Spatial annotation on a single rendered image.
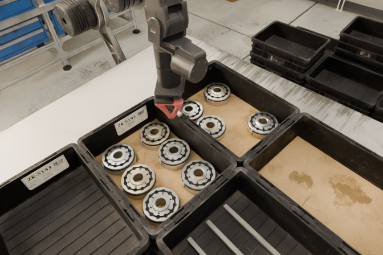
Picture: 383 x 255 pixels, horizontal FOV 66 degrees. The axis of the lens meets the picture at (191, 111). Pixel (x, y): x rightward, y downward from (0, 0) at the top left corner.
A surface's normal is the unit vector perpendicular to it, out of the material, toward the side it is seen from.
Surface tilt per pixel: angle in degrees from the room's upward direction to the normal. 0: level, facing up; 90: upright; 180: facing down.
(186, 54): 82
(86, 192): 0
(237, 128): 0
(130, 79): 0
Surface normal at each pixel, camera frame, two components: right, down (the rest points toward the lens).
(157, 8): -0.68, 0.43
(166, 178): -0.04, -0.70
